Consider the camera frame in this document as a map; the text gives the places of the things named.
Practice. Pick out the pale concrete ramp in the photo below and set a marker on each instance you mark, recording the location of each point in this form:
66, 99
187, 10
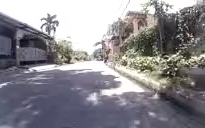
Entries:
43, 67

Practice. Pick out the concrete kerb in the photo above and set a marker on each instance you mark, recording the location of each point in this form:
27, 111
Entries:
140, 78

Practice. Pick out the pink building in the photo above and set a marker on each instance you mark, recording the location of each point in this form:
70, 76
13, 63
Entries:
140, 23

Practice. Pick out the palm tree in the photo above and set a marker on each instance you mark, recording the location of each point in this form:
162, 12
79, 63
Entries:
50, 23

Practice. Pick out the grey asphalt road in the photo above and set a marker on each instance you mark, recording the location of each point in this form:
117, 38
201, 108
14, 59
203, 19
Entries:
73, 100

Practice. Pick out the low house with dark roof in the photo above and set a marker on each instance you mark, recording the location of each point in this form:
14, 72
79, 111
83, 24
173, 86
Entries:
30, 53

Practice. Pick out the overgrown hedge with pale flowers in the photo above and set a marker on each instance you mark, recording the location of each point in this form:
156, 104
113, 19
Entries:
143, 61

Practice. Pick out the green bushes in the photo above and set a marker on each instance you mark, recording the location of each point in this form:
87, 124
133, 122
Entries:
65, 51

